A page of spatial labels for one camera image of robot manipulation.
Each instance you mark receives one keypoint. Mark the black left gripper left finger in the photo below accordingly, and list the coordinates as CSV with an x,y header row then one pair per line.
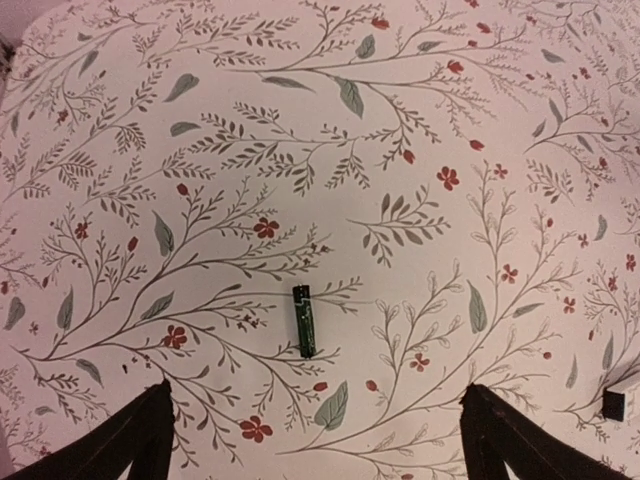
x,y
138,439

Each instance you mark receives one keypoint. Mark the floral patterned table mat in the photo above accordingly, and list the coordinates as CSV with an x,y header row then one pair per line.
x,y
456,181

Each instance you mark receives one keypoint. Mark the dark green battery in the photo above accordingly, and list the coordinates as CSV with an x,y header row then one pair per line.
x,y
304,320

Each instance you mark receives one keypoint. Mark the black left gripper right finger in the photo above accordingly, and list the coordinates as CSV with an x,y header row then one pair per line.
x,y
498,440

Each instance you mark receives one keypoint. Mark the white remote control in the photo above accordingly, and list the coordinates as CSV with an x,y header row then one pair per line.
x,y
620,398

